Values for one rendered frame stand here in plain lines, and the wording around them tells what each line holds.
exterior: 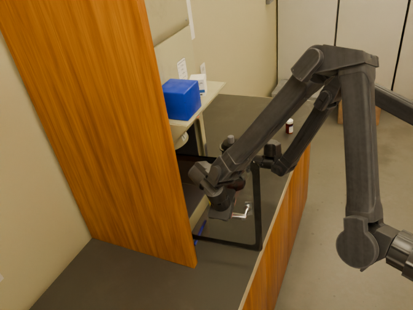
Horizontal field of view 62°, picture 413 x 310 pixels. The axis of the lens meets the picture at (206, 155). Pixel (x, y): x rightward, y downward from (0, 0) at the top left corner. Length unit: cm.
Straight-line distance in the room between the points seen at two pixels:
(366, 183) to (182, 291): 80
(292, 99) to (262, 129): 11
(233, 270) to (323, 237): 148
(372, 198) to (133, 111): 63
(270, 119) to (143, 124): 36
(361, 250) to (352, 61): 36
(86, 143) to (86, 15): 43
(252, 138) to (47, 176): 81
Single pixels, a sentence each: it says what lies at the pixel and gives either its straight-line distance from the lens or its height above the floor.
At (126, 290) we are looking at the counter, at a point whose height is 94.
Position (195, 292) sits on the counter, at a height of 94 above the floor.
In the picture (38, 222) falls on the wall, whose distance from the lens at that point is 141.
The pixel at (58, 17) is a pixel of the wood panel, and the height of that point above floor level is 184.
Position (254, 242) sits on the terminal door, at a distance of 128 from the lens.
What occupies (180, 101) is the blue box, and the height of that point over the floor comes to 158.
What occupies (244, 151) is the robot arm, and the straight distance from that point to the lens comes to 88.
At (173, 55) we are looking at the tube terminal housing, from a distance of 116.
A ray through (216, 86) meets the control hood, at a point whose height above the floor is 151.
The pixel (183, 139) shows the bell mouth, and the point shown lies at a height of 133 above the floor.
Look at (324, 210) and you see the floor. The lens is 293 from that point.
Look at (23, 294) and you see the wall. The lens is 148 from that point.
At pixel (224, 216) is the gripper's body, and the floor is 127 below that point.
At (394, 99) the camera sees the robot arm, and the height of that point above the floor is 150.
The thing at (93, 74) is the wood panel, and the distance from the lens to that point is 102.
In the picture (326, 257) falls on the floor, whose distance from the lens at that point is 261.
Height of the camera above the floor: 200
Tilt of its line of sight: 34 degrees down
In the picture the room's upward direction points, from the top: 8 degrees counter-clockwise
